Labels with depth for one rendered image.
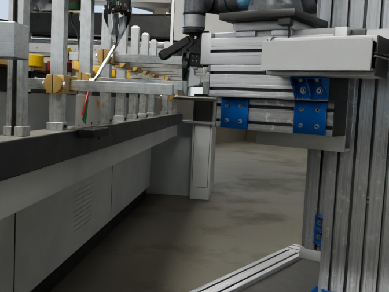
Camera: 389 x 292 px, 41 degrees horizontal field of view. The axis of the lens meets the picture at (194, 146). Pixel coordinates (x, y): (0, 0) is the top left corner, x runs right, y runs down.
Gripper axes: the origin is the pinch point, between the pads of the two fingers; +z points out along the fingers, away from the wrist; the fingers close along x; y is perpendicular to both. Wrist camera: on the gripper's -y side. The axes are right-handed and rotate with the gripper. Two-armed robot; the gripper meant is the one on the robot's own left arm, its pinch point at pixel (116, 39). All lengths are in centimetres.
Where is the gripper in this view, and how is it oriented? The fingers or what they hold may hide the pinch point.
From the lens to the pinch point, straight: 178.0
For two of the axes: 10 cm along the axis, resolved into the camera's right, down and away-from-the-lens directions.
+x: 9.7, 0.2, 2.6
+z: -0.5, 10.0, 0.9
